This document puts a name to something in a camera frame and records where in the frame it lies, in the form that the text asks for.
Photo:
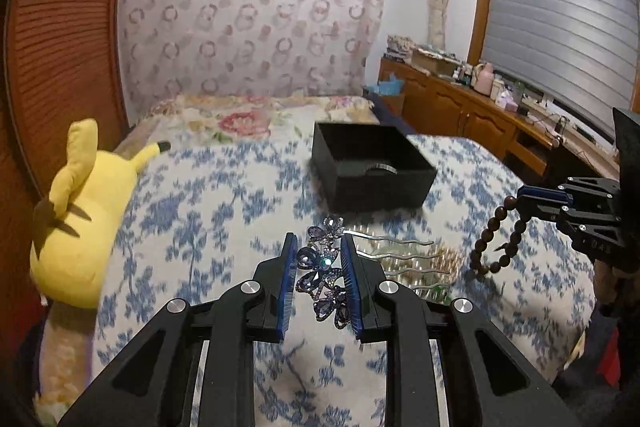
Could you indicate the blue bag by bed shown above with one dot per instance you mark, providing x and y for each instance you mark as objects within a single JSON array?
[{"x": 392, "y": 86}]

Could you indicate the wooden louvered wardrobe door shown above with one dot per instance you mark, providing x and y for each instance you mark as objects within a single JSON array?
[{"x": 59, "y": 63}]

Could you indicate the pink floral bedspread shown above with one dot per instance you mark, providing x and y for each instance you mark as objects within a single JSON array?
[{"x": 204, "y": 120}]

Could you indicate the purple crystal hair comb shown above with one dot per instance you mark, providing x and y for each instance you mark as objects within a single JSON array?
[{"x": 427, "y": 268}]

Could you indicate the grey window roller blind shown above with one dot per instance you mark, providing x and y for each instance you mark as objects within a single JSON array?
[{"x": 583, "y": 53}]

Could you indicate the black jewelry box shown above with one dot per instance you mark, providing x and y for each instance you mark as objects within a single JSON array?
[{"x": 369, "y": 167}]

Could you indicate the pink tissue box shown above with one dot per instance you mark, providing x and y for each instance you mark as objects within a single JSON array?
[{"x": 506, "y": 101}]

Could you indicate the person's hand on gripper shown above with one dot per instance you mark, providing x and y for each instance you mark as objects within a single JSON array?
[{"x": 612, "y": 285}]

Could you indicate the yellow Pikachu plush toy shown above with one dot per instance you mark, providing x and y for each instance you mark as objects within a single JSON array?
[{"x": 74, "y": 227}]

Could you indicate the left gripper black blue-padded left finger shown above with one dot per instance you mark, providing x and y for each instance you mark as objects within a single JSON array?
[{"x": 195, "y": 364}]

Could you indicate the blue floral white blanket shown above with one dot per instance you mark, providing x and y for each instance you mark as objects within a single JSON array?
[{"x": 201, "y": 219}]

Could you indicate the wooden sideboard cabinet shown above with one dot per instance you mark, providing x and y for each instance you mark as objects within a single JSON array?
[{"x": 527, "y": 145}]

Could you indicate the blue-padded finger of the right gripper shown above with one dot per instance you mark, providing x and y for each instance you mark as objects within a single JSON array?
[{"x": 542, "y": 203}]

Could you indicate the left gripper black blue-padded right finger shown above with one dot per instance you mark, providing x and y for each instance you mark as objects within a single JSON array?
[{"x": 444, "y": 358}]

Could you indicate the pink thermos jug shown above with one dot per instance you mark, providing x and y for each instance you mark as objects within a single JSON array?
[{"x": 483, "y": 78}]

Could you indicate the cardboard box on cabinet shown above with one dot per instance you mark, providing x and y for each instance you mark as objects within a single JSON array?
[{"x": 432, "y": 62}]

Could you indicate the circle patterned sheer curtain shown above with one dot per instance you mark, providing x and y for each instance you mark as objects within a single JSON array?
[{"x": 243, "y": 47}]

